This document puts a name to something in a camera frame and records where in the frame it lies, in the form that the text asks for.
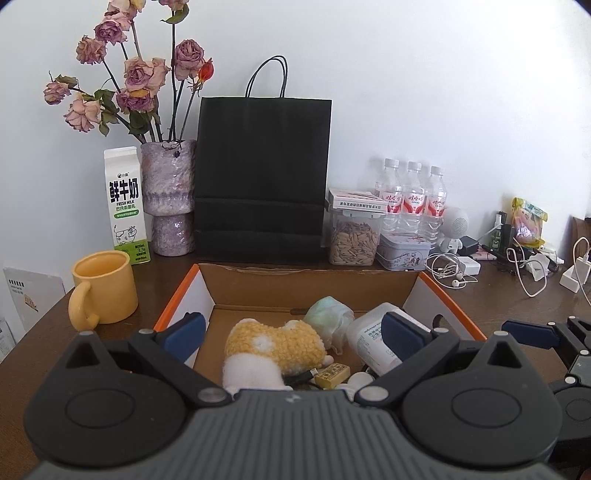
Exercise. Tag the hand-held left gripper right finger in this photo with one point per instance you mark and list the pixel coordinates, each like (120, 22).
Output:
(402, 333)

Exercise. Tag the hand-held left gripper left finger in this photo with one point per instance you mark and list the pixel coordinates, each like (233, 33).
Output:
(187, 333)

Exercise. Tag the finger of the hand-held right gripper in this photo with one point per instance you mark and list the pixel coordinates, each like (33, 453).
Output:
(579, 376)
(531, 333)

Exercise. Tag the white plastic bottle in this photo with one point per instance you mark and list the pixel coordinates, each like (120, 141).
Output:
(367, 339)

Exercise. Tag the iridescent plastic pouch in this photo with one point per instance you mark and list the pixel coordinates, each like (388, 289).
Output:
(330, 316)

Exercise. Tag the small yellow packet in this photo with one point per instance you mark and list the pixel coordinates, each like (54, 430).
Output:
(330, 374)

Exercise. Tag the yellow white plush toy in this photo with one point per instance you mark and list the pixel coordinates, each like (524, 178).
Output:
(277, 346)

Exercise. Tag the red orange cardboard box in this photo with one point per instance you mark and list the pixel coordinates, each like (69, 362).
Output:
(277, 286)

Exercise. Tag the white crumpled cloth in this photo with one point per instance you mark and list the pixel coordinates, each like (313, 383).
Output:
(545, 265)

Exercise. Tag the white plug adapter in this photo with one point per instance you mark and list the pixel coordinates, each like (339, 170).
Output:
(575, 279)

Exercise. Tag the grey printed tin box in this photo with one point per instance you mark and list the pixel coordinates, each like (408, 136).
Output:
(404, 251)

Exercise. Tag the white charger block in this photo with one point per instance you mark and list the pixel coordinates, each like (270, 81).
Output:
(469, 266)

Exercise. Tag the yellow mug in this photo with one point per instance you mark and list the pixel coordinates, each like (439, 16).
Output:
(108, 286)

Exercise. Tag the small green spray bottle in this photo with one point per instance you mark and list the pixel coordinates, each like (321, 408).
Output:
(496, 237)

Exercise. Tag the clear container of seeds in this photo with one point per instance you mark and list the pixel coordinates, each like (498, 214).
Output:
(353, 242)

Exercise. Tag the black power adapter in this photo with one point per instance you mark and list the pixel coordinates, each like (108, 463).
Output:
(471, 244)

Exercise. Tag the brown wooden chair back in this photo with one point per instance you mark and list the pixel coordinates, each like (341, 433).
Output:
(581, 235)

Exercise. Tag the yellow pink snack packet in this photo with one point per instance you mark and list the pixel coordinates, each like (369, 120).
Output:
(528, 221)

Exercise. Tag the white robot speaker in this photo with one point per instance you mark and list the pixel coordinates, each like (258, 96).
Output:
(455, 226)

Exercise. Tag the clear water bottle red label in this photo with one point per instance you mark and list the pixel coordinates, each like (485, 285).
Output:
(413, 194)
(436, 198)
(388, 189)

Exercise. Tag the purple textured vase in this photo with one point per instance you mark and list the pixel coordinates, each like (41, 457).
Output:
(168, 194)

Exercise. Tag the flat white carton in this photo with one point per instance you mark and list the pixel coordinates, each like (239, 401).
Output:
(358, 199)

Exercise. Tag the white green milk carton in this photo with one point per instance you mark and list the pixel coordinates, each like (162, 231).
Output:
(125, 203)

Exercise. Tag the white printed paper card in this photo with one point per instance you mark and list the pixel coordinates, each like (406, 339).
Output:
(32, 304)

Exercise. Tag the black paper bag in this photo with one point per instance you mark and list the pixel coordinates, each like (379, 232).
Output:
(263, 175)

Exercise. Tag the dried pink roses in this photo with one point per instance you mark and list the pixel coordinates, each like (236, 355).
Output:
(138, 78)

